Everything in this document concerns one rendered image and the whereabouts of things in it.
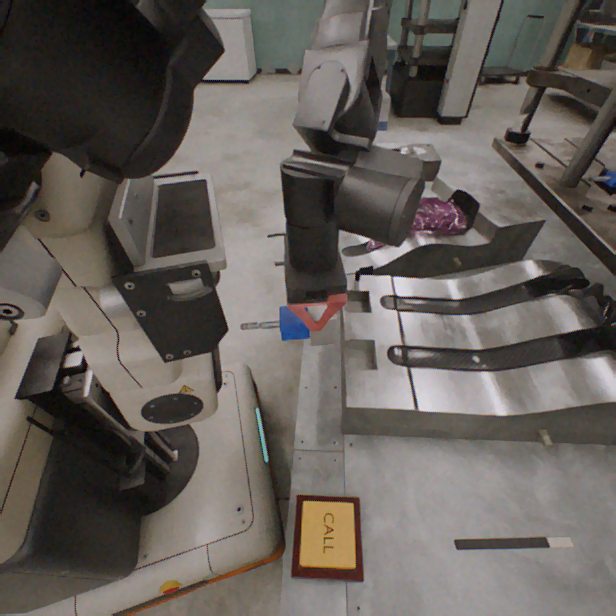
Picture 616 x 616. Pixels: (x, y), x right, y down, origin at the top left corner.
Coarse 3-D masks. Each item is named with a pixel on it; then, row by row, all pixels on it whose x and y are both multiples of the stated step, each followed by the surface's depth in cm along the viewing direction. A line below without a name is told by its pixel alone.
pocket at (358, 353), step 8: (344, 344) 47; (352, 344) 48; (360, 344) 47; (368, 344) 47; (344, 352) 47; (352, 352) 48; (360, 352) 48; (368, 352) 48; (344, 360) 46; (352, 360) 47; (360, 360) 47; (368, 360) 47; (376, 360) 44; (352, 368) 46; (360, 368) 46; (368, 368) 46; (376, 368) 44
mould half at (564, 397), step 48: (384, 288) 54; (432, 288) 55; (480, 288) 53; (384, 336) 47; (432, 336) 47; (480, 336) 47; (528, 336) 44; (384, 384) 41; (432, 384) 42; (480, 384) 42; (528, 384) 40; (576, 384) 38; (384, 432) 45; (432, 432) 44; (480, 432) 43; (528, 432) 43; (576, 432) 42
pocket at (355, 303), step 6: (348, 294) 55; (354, 294) 55; (360, 294) 55; (366, 294) 54; (348, 300) 56; (354, 300) 56; (360, 300) 56; (366, 300) 56; (348, 306) 55; (354, 306) 55; (360, 306) 55; (366, 306) 55; (354, 312) 54; (360, 312) 54; (366, 312) 54
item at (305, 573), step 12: (300, 504) 38; (300, 516) 37; (300, 528) 36; (360, 528) 36; (360, 540) 35; (360, 552) 35; (360, 564) 34; (300, 576) 33; (312, 576) 33; (324, 576) 33; (336, 576) 33; (348, 576) 33; (360, 576) 33
